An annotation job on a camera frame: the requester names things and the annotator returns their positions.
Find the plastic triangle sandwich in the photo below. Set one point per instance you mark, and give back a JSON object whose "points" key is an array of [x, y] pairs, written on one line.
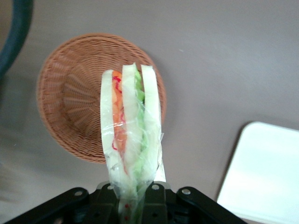
{"points": [[129, 116]]}

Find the brown table mat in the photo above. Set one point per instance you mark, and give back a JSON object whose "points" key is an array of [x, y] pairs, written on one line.
{"points": [[210, 70]]}

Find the white rectangular tray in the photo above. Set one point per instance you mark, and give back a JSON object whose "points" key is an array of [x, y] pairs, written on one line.
{"points": [[261, 175]]}

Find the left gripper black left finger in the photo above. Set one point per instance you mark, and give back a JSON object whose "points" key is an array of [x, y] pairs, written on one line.
{"points": [[77, 205]]}

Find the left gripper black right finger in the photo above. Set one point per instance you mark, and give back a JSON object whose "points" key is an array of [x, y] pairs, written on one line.
{"points": [[182, 207]]}

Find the round brown wicker basket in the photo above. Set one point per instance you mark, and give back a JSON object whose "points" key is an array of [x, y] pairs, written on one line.
{"points": [[70, 93]]}

